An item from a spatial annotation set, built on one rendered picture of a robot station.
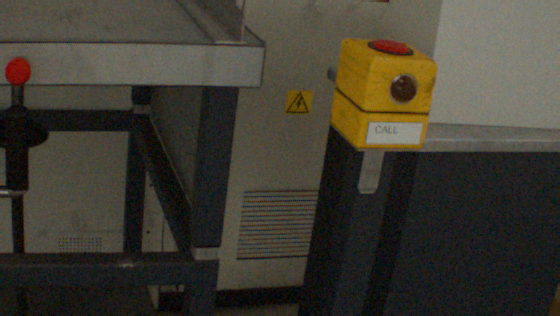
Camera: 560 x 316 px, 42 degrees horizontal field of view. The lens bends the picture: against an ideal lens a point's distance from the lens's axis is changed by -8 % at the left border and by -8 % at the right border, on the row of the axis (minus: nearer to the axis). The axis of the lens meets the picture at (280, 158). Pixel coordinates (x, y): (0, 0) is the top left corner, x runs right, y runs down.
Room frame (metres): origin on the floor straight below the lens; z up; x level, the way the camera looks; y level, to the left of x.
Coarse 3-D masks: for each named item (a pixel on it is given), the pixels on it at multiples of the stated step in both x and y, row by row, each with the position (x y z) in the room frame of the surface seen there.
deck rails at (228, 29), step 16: (176, 0) 1.15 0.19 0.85; (192, 0) 1.16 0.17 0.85; (208, 0) 1.10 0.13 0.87; (224, 0) 1.02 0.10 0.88; (192, 16) 1.04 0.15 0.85; (208, 16) 1.05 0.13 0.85; (224, 16) 1.01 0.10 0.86; (240, 16) 0.94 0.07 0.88; (208, 32) 0.96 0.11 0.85; (224, 32) 0.97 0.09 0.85; (240, 32) 0.93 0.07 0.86
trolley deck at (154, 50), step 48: (0, 0) 1.05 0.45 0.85; (48, 0) 1.08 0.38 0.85; (96, 0) 1.10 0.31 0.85; (144, 0) 1.14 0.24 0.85; (0, 48) 0.82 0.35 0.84; (48, 48) 0.84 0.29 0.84; (96, 48) 0.86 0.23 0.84; (144, 48) 0.88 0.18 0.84; (192, 48) 0.91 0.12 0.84; (240, 48) 0.93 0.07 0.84
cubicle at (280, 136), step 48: (240, 0) 1.61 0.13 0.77; (288, 0) 1.65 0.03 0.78; (336, 0) 1.69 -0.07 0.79; (384, 0) 1.75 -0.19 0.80; (288, 48) 1.66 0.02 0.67; (336, 48) 1.70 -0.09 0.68; (240, 96) 1.62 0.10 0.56; (288, 96) 1.66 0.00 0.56; (240, 144) 1.63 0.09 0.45; (288, 144) 1.67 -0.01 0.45; (240, 192) 1.63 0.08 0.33; (288, 192) 1.68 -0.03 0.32; (240, 240) 1.64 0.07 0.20; (288, 240) 1.68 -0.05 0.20; (240, 288) 1.66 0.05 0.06; (288, 288) 1.71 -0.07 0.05
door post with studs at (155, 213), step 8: (152, 184) 1.58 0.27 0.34; (152, 192) 1.58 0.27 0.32; (152, 200) 1.58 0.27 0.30; (152, 208) 1.58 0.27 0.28; (160, 208) 1.58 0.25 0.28; (152, 216) 1.58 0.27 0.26; (160, 216) 1.59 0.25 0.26; (152, 224) 1.58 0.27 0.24; (160, 224) 1.59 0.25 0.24; (152, 232) 1.58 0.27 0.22; (160, 232) 1.59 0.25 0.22; (152, 240) 1.58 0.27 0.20; (160, 240) 1.59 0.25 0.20; (152, 248) 1.58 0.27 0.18; (152, 288) 1.58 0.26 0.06; (152, 296) 1.58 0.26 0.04
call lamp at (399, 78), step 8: (392, 80) 0.74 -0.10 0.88; (400, 80) 0.74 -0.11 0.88; (408, 80) 0.74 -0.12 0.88; (416, 80) 0.75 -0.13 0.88; (392, 88) 0.74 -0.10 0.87; (400, 88) 0.74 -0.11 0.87; (408, 88) 0.74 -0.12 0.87; (416, 88) 0.75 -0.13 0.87; (392, 96) 0.74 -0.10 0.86; (400, 96) 0.74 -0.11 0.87; (408, 96) 0.74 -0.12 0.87; (400, 104) 0.75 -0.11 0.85
